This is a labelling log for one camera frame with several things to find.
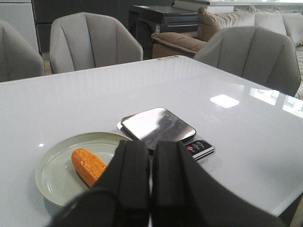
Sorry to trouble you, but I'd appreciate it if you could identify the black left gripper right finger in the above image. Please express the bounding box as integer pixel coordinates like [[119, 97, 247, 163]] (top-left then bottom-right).
[[151, 141, 284, 227]]

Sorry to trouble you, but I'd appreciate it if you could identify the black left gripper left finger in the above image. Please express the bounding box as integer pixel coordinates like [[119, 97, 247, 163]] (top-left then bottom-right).
[[49, 140, 150, 227]]

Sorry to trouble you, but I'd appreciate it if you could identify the orange corn cob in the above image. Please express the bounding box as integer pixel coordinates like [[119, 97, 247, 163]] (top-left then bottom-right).
[[71, 148, 107, 188]]

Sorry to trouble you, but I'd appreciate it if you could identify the light green plate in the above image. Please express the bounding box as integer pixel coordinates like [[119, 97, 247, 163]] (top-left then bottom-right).
[[35, 132, 130, 207]]

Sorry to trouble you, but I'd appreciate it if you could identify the digital kitchen scale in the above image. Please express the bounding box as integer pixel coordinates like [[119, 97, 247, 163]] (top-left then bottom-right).
[[117, 107, 215, 161]]

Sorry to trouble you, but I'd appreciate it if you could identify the brown sofa cushion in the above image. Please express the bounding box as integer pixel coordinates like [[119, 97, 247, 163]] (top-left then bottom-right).
[[151, 8, 220, 59]]

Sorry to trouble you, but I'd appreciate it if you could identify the grey chair at side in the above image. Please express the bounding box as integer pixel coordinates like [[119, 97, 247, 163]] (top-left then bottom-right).
[[194, 26, 301, 96]]

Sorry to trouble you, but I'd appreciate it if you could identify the grey upholstered chair right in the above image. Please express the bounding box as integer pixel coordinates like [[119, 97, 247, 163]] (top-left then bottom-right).
[[49, 12, 143, 74]]

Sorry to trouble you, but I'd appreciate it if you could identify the grey upholstered chair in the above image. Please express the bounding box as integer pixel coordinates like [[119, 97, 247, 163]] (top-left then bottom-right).
[[49, 12, 143, 74], [0, 20, 45, 82]]

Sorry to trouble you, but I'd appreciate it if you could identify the grey upholstered chair left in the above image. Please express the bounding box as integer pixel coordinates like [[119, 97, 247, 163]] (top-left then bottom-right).
[[0, 20, 45, 82]]

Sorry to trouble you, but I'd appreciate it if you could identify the black washing machine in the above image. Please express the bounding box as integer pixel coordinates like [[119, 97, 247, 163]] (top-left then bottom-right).
[[128, 5, 197, 60]]

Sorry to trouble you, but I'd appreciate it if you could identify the beige sofa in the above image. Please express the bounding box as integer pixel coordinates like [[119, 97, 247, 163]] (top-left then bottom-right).
[[216, 6, 303, 99]]

